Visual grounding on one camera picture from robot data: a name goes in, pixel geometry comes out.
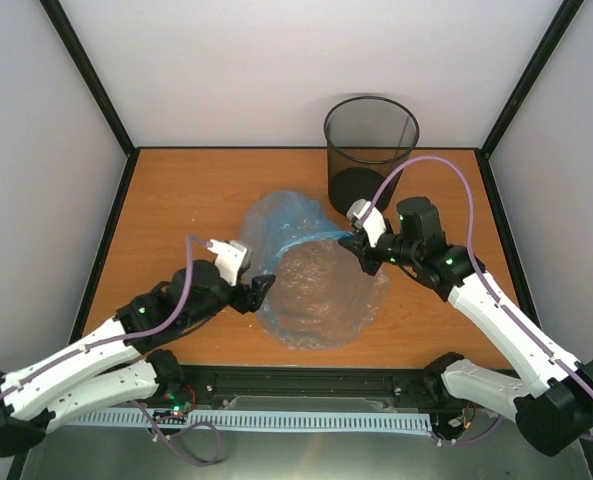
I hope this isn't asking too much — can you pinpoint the blue translucent trash bag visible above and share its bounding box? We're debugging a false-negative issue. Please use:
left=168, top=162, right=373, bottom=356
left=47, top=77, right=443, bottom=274
left=239, top=190, right=390, bottom=349

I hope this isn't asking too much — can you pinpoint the black mesh trash bin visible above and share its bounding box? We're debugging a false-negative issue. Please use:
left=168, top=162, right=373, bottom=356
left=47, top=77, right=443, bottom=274
left=323, top=95, right=420, bottom=215

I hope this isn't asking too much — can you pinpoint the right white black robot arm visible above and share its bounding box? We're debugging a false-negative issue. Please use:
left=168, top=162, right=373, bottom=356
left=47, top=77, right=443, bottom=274
left=339, top=197, right=593, bottom=457

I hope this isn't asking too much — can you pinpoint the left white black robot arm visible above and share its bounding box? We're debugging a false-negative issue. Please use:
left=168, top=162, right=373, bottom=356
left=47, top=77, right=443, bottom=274
left=0, top=260, right=276, bottom=458

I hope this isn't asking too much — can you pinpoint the small green-lit circuit board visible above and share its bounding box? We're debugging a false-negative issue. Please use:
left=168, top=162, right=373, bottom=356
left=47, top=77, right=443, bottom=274
left=165, top=390, right=196, bottom=416

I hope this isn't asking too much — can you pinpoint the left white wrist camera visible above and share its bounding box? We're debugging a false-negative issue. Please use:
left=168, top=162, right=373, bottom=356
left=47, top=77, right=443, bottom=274
left=207, top=239, right=252, bottom=287

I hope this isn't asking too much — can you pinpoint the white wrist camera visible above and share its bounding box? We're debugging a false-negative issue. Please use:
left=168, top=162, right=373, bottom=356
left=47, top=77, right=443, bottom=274
left=207, top=239, right=252, bottom=287
left=346, top=199, right=387, bottom=248

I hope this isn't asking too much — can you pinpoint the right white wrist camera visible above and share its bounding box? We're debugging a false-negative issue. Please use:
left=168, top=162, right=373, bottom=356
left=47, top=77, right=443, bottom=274
left=346, top=199, right=387, bottom=248

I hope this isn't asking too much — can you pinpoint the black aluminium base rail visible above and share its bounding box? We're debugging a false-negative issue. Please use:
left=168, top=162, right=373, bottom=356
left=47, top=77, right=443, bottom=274
left=182, top=364, right=439, bottom=402

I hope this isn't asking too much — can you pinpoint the light blue slotted cable duct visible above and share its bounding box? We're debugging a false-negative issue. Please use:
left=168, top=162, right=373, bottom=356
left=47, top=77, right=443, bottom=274
left=68, top=407, right=432, bottom=436

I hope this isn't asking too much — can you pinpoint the left black frame post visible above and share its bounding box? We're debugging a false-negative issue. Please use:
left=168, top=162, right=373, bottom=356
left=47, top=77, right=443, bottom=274
left=39, top=0, right=140, bottom=156

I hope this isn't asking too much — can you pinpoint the black frame post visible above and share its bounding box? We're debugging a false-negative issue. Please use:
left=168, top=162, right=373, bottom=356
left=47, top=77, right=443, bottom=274
left=479, top=0, right=586, bottom=156
left=39, top=0, right=140, bottom=156

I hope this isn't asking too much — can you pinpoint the right black frame post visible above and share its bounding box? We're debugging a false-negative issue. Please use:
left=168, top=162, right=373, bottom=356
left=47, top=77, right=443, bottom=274
left=479, top=0, right=586, bottom=156

